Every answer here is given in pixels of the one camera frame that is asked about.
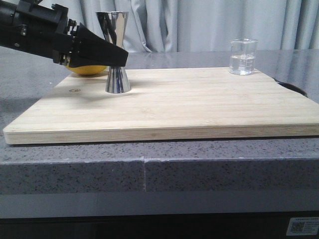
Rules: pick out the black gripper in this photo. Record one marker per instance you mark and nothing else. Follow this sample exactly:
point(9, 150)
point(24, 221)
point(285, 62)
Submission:
point(47, 32)

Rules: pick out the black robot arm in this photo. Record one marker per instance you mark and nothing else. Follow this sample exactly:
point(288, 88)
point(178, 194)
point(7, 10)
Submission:
point(8, 29)

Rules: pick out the white QR code label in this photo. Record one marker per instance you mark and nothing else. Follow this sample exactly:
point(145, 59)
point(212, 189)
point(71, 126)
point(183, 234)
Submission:
point(303, 226)

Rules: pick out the glass beaker with clear liquid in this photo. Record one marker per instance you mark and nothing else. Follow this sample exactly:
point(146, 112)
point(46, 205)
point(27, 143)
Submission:
point(243, 54)

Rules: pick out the grey curtain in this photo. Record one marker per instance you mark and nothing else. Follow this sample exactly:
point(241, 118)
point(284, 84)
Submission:
point(207, 25)

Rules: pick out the steel double jigger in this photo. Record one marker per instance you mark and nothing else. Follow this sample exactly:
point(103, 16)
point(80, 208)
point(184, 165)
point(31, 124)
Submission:
point(113, 25)

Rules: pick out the wooden cutting board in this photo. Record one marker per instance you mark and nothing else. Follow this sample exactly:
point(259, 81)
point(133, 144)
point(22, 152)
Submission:
point(184, 103)

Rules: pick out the yellow lemon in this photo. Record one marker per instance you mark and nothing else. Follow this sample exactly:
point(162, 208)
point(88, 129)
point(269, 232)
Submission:
point(87, 70)

